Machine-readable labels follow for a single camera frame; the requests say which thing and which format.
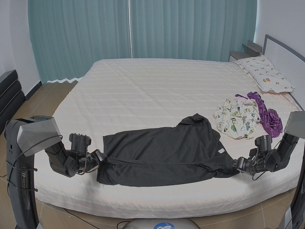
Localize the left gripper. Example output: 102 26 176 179
78 149 109 175

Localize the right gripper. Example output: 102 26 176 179
236 156 260 175

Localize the black T-shirt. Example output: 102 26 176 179
96 113 240 187

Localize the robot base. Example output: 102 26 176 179
121 218 201 229

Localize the bed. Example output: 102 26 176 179
35 34 305 219

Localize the white printed garment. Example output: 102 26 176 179
213 98 260 140

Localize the purple satin garment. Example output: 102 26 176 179
234 91 283 138

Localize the white curtain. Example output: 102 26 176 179
46 76 84 84

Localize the white printed pillow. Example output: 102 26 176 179
233 54 295 94

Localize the dark grey chest of drawers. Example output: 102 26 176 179
0 70 26 129

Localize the grey bedside table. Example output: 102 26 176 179
229 40 263 63

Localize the black cable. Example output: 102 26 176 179
7 134 64 184
61 207 134 229
251 171 269 181

